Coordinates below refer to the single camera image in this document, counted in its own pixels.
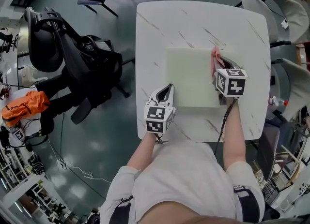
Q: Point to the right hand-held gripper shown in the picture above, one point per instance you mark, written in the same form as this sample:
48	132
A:
232	85

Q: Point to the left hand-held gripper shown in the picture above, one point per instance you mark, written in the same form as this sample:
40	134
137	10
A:
155	114

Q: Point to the pink cloth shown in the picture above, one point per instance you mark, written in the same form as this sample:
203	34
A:
215	52

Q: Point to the pale green mat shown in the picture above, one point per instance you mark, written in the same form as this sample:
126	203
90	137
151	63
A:
189	78

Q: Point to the person's right forearm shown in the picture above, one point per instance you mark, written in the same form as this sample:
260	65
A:
233	133

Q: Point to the person's left forearm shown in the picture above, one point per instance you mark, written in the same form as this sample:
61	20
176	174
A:
143	150

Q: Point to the clear plastic water bottle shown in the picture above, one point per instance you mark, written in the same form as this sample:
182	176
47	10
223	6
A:
277	101

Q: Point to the beige shell chair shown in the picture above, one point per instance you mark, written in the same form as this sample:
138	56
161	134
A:
290	12
295	80

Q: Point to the white power adapter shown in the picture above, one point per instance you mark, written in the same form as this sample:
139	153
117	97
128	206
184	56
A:
285	24

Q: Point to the person's white shirt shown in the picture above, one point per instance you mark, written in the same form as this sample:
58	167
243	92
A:
184	174

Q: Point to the black office chair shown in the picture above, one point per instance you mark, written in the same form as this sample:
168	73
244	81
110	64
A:
80	68

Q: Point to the orange jacket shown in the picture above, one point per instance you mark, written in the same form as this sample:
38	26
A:
24	107

